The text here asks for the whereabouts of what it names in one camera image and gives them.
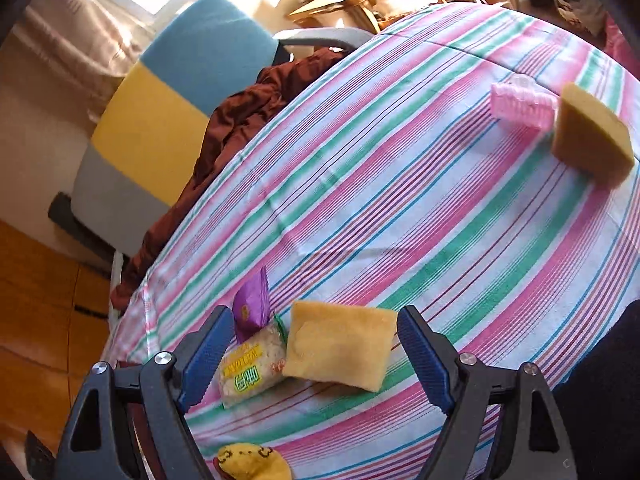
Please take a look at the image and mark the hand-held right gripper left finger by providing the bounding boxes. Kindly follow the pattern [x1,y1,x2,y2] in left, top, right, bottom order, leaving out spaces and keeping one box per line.
[52,305,236,480]

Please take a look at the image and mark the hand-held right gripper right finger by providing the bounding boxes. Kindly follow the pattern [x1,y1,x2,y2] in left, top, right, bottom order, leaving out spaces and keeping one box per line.
[396,305,581,480]

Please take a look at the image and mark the beige curtain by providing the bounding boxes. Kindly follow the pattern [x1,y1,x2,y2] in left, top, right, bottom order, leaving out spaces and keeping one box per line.
[10,0,151,126]

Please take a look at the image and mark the pink ribbed plastic clip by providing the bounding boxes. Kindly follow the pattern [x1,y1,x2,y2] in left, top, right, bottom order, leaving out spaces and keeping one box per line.
[490,82,558,131]

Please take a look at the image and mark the black object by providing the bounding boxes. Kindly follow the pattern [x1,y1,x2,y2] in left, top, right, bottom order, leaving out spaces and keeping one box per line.
[25,430,57,480]

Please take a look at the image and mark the purple snack packet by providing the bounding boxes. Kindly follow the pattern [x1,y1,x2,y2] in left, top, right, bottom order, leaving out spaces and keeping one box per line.
[232,266,271,345]

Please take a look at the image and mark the striped tablecloth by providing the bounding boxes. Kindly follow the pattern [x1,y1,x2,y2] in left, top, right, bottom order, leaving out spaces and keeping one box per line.
[100,2,640,480]

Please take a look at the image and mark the blue yellow grey chair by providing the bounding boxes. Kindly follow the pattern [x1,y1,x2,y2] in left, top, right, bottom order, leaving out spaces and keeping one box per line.
[47,0,376,266]

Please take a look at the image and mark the thick yellow sponge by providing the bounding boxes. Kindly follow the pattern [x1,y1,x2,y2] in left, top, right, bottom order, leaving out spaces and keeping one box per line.
[551,82,636,188]

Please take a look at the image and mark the brown garment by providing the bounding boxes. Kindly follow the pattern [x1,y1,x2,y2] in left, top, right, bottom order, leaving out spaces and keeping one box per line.
[111,47,351,311]

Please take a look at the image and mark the yellow plush toy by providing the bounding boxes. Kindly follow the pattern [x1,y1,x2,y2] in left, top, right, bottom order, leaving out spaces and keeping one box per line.
[214,441,293,480]

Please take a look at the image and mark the green cracker packet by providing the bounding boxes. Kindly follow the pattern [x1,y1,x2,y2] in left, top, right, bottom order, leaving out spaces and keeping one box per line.
[217,315,291,409]

